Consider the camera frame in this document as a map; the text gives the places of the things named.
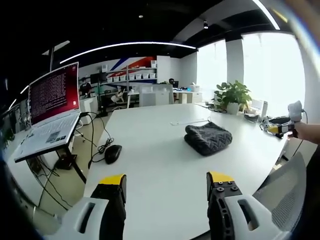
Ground white laptop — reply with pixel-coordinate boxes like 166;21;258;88
13;61;82;163

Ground shelf with white boxes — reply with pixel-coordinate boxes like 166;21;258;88
105;65;159;84

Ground black computer mouse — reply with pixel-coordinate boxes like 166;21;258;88
103;144;123;165

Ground green potted plant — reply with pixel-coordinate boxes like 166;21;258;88
214;80;253;116

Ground dark grey towel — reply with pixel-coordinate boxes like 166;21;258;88
184;121;233;157

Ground black mouse cable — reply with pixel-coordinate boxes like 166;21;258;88
79;111;116;164

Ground grey mesh office chair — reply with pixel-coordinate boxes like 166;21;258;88
251;151;309;234

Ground long ceiling light strip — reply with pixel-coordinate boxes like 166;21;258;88
59;41;198;65

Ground black power adapter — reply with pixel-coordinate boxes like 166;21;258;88
55;154;78;171

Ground white box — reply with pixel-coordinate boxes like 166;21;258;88
250;98;269;118

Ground white partition cabinet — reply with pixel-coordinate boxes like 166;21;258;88
138;83;175;108

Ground black monitor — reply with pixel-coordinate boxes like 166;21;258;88
89;71;108;85

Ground black laptop stand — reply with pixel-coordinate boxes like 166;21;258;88
56;112;88;185

